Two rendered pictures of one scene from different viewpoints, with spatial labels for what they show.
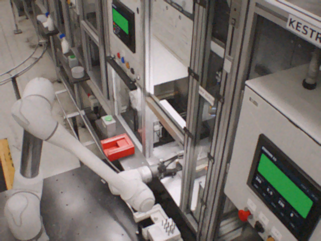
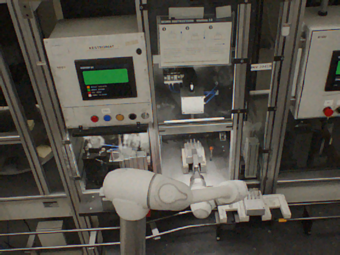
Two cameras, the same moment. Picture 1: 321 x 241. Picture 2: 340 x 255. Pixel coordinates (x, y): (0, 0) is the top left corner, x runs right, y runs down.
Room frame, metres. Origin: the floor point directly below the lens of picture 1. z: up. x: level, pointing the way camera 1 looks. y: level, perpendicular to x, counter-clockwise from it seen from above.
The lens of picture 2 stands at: (0.63, 1.36, 2.45)
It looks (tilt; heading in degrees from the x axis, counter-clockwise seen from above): 37 degrees down; 299
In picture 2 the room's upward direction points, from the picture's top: 4 degrees counter-clockwise
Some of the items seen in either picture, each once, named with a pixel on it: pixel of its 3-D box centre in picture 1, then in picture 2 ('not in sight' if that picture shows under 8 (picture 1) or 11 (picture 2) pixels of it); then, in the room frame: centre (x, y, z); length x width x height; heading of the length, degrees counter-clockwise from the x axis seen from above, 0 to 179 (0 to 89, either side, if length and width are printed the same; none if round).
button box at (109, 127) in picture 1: (110, 126); (108, 197); (1.61, 0.30, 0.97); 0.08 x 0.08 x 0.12; 28
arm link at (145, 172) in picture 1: (144, 174); (198, 187); (1.19, 0.07, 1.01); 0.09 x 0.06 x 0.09; 28
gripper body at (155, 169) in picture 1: (157, 170); (197, 177); (1.23, 0.01, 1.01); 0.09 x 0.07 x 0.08; 118
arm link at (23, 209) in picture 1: (22, 213); not in sight; (1.04, 0.69, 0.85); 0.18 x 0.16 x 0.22; 9
